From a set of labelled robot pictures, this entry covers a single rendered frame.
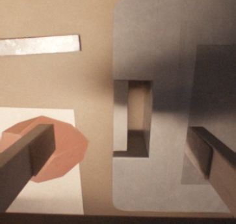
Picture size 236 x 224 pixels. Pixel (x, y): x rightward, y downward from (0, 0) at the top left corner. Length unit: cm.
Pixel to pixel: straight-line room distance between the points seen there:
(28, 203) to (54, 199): 5
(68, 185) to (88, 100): 16
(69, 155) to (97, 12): 21
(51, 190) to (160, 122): 24
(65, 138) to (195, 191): 20
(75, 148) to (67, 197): 11
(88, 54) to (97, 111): 9
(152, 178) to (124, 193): 4
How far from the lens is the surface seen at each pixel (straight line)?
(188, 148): 17
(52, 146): 17
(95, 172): 32
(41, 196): 38
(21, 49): 29
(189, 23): 20
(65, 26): 27
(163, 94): 20
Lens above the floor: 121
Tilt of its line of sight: 75 degrees down
